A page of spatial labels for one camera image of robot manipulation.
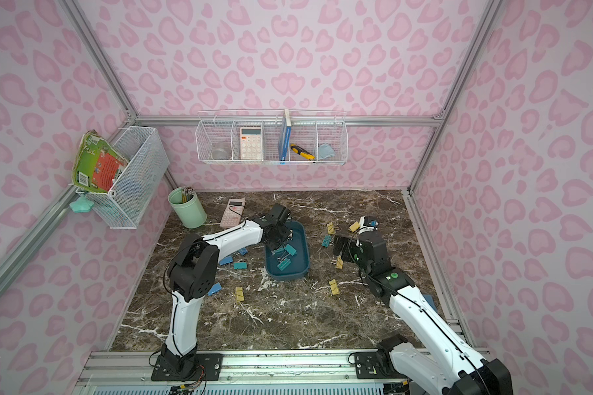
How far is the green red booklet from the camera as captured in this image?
2.23ft

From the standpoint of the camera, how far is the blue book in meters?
0.85

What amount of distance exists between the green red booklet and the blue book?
1.79 feet
